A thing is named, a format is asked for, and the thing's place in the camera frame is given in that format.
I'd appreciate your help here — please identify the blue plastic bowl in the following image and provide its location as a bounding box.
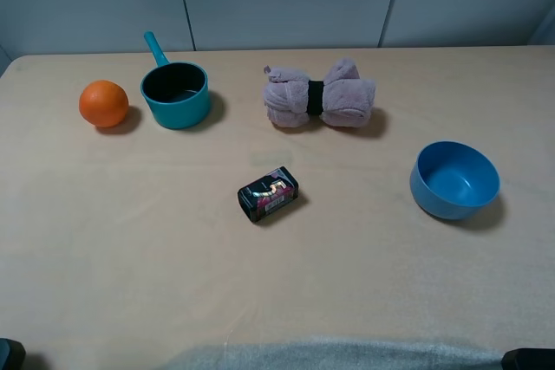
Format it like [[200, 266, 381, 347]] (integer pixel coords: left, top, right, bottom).
[[409, 140, 500, 221]]

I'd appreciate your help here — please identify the black robot base left corner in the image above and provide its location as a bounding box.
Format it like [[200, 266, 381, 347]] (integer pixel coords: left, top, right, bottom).
[[0, 338, 26, 370]]

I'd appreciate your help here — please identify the rolled pink towel, black band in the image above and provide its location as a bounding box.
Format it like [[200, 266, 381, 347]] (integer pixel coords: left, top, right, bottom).
[[263, 58, 375, 128]]

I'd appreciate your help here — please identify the orange fruit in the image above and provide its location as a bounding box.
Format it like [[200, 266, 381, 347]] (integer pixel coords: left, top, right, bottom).
[[79, 80, 129, 127]]

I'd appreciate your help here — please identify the black robot base right corner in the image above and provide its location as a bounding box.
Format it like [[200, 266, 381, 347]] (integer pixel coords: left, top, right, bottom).
[[501, 348, 555, 370]]

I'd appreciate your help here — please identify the grey cloth at table edge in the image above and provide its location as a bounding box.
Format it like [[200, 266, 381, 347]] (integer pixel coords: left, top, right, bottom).
[[161, 337, 503, 369]]

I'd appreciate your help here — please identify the black gum box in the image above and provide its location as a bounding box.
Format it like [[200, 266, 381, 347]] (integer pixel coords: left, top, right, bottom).
[[238, 166, 299, 223]]

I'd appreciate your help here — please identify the teal saucepan with handle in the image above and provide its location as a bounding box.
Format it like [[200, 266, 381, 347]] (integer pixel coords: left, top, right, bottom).
[[140, 31, 212, 130]]

